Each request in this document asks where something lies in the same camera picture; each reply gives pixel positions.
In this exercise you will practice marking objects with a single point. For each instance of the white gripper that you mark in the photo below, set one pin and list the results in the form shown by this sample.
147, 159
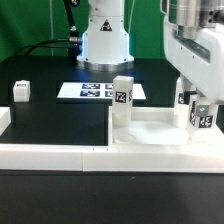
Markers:
193, 36

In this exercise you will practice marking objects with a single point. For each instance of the white square table top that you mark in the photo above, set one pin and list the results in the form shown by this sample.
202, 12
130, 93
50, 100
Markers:
151, 130

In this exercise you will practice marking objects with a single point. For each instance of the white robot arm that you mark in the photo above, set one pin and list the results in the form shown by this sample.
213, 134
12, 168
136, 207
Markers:
105, 43

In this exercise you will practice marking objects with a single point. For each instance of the white marker sheet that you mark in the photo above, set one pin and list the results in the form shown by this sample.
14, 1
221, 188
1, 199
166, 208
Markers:
75, 90

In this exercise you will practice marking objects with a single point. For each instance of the white U-shaped fence wall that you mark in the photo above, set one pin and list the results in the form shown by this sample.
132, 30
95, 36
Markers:
101, 159

